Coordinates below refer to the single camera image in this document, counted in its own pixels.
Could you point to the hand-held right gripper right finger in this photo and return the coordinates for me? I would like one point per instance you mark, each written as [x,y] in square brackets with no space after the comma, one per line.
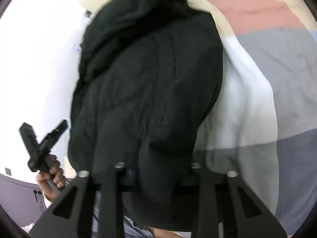
[205,181]

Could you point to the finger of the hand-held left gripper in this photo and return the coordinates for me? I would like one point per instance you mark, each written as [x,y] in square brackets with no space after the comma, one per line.
[59,129]

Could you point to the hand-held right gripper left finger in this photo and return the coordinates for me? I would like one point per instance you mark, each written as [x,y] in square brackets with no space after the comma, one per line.
[116,178]

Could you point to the black puffer jacket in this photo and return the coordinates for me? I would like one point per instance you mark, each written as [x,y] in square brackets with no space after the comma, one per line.
[148,79]

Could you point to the person's left forearm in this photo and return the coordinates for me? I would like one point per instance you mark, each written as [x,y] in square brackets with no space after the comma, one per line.
[47,200]

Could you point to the person's left hand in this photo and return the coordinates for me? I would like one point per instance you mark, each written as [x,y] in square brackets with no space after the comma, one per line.
[55,176]

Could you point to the checkered pastel quilt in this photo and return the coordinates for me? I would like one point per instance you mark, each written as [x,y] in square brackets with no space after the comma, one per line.
[272,54]

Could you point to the grey wall socket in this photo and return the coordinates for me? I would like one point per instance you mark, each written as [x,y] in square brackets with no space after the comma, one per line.
[8,171]

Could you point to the dark wall socket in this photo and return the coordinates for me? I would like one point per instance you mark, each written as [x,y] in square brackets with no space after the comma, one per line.
[88,13]

